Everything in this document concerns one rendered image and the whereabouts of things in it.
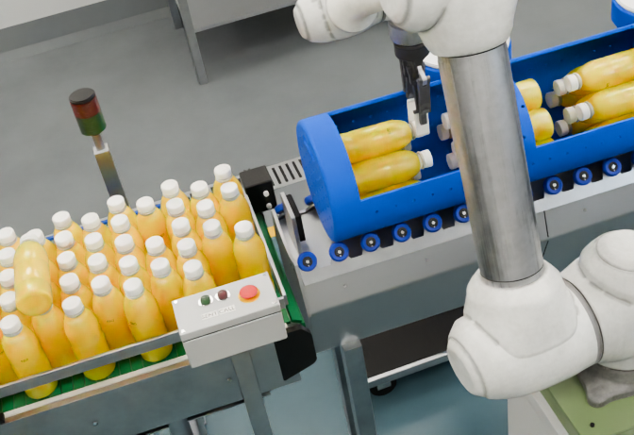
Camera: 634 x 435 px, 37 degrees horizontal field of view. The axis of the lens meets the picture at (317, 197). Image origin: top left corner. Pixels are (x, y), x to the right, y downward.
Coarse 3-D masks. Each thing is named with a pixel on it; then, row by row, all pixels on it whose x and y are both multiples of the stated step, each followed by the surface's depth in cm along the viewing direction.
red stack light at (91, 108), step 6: (96, 96) 223; (90, 102) 221; (96, 102) 222; (72, 108) 222; (78, 108) 220; (84, 108) 220; (90, 108) 221; (96, 108) 223; (78, 114) 222; (84, 114) 222; (90, 114) 222
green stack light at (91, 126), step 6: (96, 114) 223; (102, 114) 226; (78, 120) 223; (84, 120) 223; (90, 120) 223; (96, 120) 224; (102, 120) 225; (78, 126) 226; (84, 126) 224; (90, 126) 224; (96, 126) 225; (102, 126) 226; (84, 132) 225; (90, 132) 225; (96, 132) 225
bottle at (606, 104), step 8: (632, 80) 215; (608, 88) 214; (616, 88) 213; (624, 88) 213; (632, 88) 212; (592, 96) 213; (600, 96) 212; (608, 96) 212; (616, 96) 212; (624, 96) 212; (632, 96) 212; (592, 104) 213; (600, 104) 212; (608, 104) 211; (616, 104) 211; (624, 104) 212; (632, 104) 212; (592, 112) 212; (600, 112) 212; (608, 112) 212; (616, 112) 212; (624, 112) 213
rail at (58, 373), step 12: (156, 336) 197; (168, 336) 197; (120, 348) 196; (132, 348) 196; (144, 348) 197; (156, 348) 198; (84, 360) 194; (96, 360) 195; (108, 360) 196; (48, 372) 193; (60, 372) 194; (72, 372) 195; (12, 384) 192; (24, 384) 193; (36, 384) 194; (0, 396) 193
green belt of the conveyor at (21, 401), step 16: (272, 256) 223; (288, 288) 215; (288, 320) 206; (176, 352) 204; (128, 368) 202; (64, 384) 201; (80, 384) 200; (0, 400) 200; (16, 400) 199; (32, 400) 199
